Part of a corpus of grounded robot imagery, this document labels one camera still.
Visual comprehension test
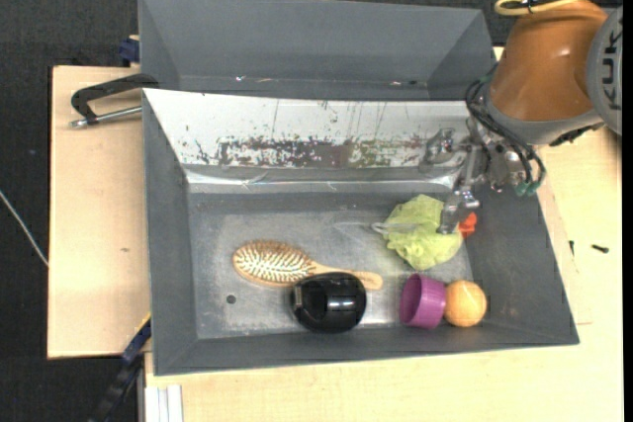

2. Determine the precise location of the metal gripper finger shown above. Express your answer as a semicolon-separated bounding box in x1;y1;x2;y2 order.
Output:
418;127;457;173
436;189;482;236

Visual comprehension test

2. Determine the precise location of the small red-orange object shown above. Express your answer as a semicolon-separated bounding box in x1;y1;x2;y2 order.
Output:
458;211;479;239

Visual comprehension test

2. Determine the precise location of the green mesh bath sponge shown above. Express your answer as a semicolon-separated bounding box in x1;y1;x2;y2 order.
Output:
370;194;465;272

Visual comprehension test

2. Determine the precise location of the orange ball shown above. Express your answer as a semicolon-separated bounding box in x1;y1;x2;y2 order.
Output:
443;280;489;329

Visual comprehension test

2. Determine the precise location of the purple plastic cup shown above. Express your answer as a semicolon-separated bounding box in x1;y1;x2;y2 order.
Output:
399;273;448;331

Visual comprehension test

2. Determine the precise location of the black glossy egg-shaped object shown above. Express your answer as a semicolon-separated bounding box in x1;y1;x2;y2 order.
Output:
290;271;369;334

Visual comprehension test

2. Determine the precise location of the wooden hairbrush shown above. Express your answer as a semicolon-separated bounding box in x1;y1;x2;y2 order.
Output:
230;239;385;292

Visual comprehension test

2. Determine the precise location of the grey metal bin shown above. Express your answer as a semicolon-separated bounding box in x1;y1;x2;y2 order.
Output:
136;0;581;377

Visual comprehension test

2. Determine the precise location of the pale wood board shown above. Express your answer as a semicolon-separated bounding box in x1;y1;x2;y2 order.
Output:
46;65;152;361

